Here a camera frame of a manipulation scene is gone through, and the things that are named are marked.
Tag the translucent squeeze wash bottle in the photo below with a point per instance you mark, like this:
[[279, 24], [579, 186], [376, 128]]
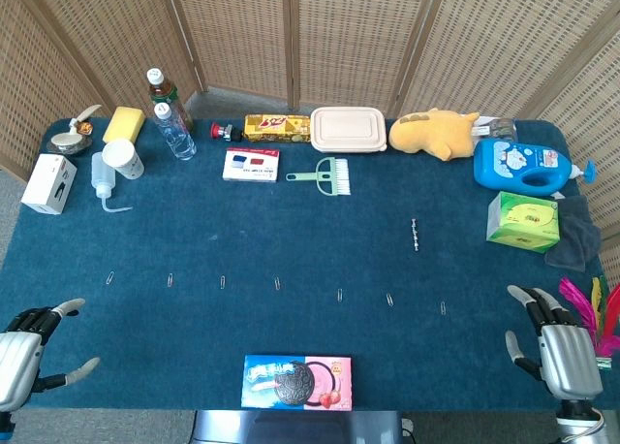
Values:
[[102, 177]]

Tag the beige lidded lunch box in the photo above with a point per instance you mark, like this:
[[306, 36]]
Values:
[[349, 129]]

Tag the red emergency stop button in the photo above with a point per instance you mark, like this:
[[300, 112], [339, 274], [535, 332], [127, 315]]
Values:
[[224, 132]]

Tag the green label tea bottle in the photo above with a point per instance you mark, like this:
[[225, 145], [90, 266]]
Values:
[[162, 91]]

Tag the white spoon shaped ornament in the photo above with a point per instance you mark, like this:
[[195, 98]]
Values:
[[87, 112]]

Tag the clear plastic package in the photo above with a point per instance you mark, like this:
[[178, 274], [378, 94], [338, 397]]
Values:
[[499, 128]]

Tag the green hand brush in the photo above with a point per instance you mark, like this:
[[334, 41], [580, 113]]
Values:
[[329, 175]]

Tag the clear water bottle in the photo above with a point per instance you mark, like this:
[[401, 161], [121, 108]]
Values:
[[176, 136]]

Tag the colourful feather shuttlecock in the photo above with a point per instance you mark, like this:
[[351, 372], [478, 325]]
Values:
[[603, 332]]

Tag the blue pink Oreo box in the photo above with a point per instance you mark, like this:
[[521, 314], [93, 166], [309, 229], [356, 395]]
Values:
[[295, 383]]

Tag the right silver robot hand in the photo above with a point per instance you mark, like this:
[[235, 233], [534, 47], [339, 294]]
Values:
[[567, 357]]

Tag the white cardboard box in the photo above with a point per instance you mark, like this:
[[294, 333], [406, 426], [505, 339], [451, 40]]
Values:
[[48, 184]]

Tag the blue carpet table cover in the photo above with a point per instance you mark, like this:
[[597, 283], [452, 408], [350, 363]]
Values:
[[290, 231]]

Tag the yellow sponge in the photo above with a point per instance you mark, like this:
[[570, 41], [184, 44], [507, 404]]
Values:
[[123, 125]]

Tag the white paper cup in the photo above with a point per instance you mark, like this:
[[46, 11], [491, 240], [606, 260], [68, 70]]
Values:
[[123, 158]]

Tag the blue detergent bottle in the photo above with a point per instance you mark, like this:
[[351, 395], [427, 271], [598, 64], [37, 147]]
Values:
[[513, 165]]

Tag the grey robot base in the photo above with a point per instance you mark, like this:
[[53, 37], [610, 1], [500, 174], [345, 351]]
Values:
[[290, 427]]

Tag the dark grey cloth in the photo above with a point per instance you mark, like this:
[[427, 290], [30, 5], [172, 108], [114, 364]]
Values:
[[576, 235]]

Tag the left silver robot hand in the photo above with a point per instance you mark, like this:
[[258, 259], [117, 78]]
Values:
[[19, 357]]

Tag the yellow cracker package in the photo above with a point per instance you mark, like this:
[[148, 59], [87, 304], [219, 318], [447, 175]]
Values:
[[276, 128]]

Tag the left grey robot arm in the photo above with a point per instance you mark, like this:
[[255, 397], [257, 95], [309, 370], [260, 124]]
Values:
[[4, 424]]

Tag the woven rattan folding screen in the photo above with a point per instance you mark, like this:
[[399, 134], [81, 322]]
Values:
[[353, 37]]

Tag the yellow plush toy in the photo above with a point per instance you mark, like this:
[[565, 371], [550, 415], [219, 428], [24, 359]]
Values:
[[431, 134]]

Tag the small brown round ornament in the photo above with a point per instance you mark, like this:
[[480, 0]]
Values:
[[86, 127]]

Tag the white red-blue card box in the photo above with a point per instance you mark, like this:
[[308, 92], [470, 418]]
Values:
[[252, 165]]

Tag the green tissue box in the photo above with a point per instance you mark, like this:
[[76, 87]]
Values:
[[523, 221]]

